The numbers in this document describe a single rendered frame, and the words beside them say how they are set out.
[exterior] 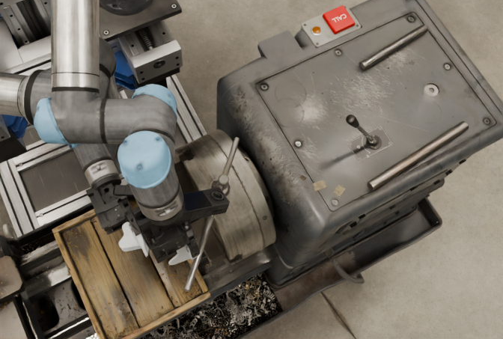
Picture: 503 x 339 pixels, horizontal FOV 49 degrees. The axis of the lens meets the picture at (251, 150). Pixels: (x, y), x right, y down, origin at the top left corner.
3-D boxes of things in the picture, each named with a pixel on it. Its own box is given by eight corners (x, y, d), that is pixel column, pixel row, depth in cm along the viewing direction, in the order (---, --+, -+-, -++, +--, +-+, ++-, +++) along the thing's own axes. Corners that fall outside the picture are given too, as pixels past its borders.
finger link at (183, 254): (170, 267, 110) (159, 245, 103) (197, 253, 112) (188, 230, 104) (176, 280, 108) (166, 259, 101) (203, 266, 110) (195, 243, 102)
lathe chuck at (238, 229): (202, 153, 157) (206, 117, 127) (254, 254, 151) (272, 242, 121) (173, 167, 155) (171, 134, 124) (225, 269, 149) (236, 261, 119)
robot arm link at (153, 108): (108, 79, 92) (100, 131, 86) (177, 80, 93) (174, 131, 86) (115, 111, 98) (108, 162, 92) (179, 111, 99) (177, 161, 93)
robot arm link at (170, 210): (168, 163, 94) (188, 198, 89) (174, 178, 97) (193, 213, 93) (127, 182, 92) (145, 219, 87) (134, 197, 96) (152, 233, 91)
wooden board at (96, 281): (154, 184, 161) (153, 179, 157) (211, 297, 150) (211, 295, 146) (55, 232, 154) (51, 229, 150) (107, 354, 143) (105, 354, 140)
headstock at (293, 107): (373, 54, 181) (412, -25, 145) (459, 177, 167) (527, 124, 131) (209, 131, 168) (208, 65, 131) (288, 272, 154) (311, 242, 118)
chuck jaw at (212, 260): (216, 209, 134) (240, 251, 129) (218, 217, 138) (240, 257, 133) (174, 230, 131) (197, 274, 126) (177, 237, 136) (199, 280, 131)
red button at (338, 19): (341, 9, 141) (343, 4, 139) (354, 27, 139) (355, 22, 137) (321, 18, 139) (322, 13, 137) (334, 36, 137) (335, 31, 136)
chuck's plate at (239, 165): (212, 148, 157) (220, 111, 127) (266, 248, 152) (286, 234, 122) (202, 153, 157) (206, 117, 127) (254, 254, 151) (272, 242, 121)
